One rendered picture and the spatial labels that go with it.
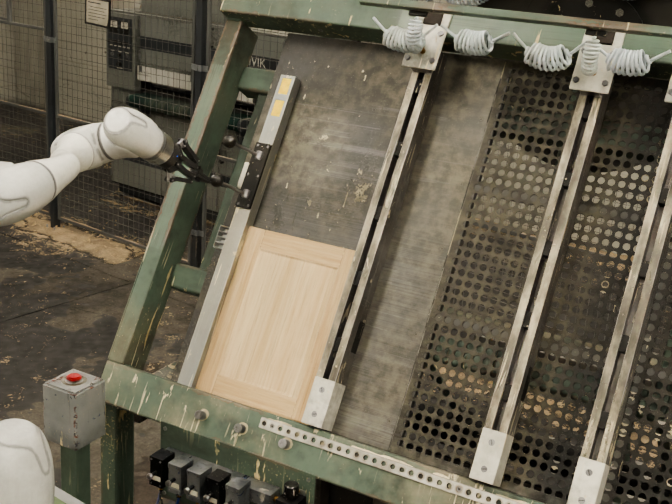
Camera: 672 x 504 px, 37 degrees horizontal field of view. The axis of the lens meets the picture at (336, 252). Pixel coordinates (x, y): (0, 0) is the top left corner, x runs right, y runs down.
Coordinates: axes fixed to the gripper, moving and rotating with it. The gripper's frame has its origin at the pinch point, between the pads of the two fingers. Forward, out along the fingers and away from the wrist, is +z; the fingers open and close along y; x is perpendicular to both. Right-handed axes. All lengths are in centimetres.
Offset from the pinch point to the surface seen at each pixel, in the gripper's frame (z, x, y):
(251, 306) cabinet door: 14.1, 21.1, 30.5
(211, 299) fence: 11.7, 9.3, 31.8
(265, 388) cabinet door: 14, 34, 51
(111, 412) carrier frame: 15, -13, 71
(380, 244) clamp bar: 10, 55, 6
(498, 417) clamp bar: 11, 99, 41
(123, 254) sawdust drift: 297, -251, -5
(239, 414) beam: 11, 30, 60
